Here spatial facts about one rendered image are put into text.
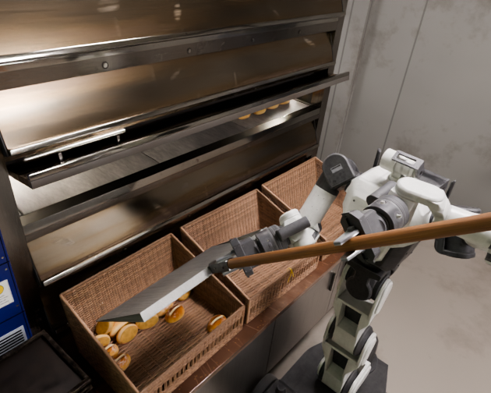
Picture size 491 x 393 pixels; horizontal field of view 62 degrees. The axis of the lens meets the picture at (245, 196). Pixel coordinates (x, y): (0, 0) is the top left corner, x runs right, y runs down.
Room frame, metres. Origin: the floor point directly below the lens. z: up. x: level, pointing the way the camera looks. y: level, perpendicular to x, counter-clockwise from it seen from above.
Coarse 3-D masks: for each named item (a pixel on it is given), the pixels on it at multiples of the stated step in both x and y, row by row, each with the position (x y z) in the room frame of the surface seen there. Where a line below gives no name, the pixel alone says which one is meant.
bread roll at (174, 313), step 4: (172, 308) 1.22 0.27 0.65; (176, 308) 1.23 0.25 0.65; (180, 308) 1.24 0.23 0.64; (168, 312) 1.21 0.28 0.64; (172, 312) 1.21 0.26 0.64; (176, 312) 1.21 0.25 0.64; (180, 312) 1.22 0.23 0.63; (184, 312) 1.24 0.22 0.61; (168, 316) 1.19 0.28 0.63; (172, 316) 1.19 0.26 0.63; (176, 316) 1.20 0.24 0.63; (180, 316) 1.21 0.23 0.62; (168, 320) 1.18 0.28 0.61; (172, 320) 1.18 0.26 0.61; (176, 320) 1.19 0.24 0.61
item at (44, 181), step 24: (240, 96) 1.92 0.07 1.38; (264, 96) 1.90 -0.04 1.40; (288, 96) 1.90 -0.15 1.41; (168, 120) 1.53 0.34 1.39; (192, 120) 1.52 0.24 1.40; (216, 120) 1.52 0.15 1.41; (96, 144) 1.25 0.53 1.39; (144, 144) 1.25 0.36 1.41; (24, 168) 1.05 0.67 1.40; (72, 168) 1.05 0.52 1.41
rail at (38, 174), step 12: (348, 72) 2.34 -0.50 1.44; (312, 84) 2.05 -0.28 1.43; (276, 96) 1.82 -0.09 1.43; (240, 108) 1.63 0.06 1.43; (204, 120) 1.47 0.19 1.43; (168, 132) 1.34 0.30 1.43; (120, 144) 1.19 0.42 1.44; (132, 144) 1.22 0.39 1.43; (84, 156) 1.09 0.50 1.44; (96, 156) 1.11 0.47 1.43; (48, 168) 1.00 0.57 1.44; (60, 168) 1.02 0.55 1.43
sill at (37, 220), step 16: (304, 112) 2.33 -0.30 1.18; (256, 128) 2.03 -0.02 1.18; (272, 128) 2.07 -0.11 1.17; (208, 144) 1.78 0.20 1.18; (224, 144) 1.79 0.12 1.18; (240, 144) 1.87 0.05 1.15; (176, 160) 1.59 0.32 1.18; (192, 160) 1.62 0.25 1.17; (128, 176) 1.41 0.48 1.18; (144, 176) 1.43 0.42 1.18; (160, 176) 1.48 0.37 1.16; (96, 192) 1.28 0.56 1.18; (112, 192) 1.30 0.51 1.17; (128, 192) 1.35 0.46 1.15; (48, 208) 1.15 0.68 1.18; (64, 208) 1.16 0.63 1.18; (80, 208) 1.19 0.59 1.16; (32, 224) 1.06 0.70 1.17; (48, 224) 1.10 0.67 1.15
